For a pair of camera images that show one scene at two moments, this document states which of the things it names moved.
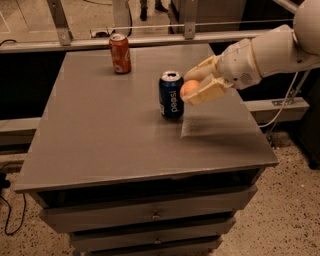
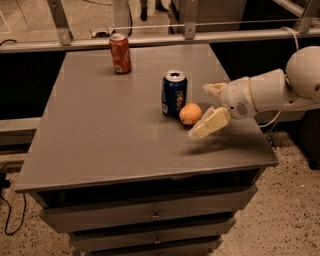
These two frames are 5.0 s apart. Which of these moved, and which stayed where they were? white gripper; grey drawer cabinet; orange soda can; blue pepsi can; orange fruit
Moved: white gripper; orange fruit
Stayed: orange soda can; grey drawer cabinet; blue pepsi can
